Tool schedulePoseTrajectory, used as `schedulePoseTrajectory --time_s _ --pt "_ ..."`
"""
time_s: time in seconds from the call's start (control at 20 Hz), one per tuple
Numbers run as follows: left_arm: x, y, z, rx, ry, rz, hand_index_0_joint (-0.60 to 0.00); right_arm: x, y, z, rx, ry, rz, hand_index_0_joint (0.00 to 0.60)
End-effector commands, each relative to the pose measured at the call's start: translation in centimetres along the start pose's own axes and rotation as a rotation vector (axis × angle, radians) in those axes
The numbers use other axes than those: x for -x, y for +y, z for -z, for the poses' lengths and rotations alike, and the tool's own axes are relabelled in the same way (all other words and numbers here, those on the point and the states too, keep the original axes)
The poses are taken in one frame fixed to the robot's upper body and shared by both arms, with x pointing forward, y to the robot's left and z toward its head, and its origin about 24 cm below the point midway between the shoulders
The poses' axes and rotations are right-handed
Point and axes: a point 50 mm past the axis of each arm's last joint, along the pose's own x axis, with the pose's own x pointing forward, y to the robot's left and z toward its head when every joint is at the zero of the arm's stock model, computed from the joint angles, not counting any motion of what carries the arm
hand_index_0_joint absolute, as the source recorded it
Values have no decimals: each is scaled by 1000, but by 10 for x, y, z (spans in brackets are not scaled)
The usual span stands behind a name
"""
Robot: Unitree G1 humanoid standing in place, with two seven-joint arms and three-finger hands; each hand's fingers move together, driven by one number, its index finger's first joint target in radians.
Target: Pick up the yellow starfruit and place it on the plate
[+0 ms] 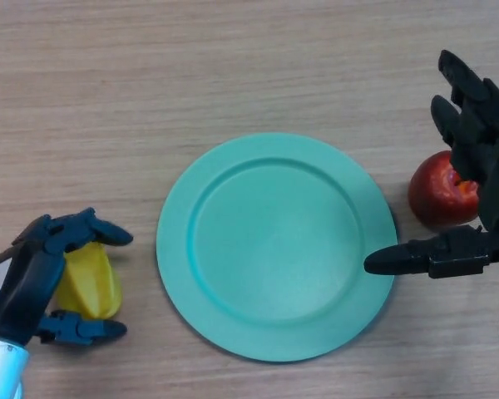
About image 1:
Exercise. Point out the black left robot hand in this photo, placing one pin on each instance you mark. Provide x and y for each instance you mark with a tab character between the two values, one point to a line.
25	282

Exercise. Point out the red apple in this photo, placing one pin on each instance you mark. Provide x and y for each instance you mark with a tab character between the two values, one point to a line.
430	187

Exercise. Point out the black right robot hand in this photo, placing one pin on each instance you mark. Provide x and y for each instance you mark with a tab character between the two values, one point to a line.
492	145

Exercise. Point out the green round plate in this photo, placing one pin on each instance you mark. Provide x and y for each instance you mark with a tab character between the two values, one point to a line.
295	270

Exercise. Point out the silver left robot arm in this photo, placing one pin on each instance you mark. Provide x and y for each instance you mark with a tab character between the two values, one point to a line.
2	370

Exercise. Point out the yellow starfruit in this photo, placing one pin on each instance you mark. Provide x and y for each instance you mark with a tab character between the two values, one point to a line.
91	282

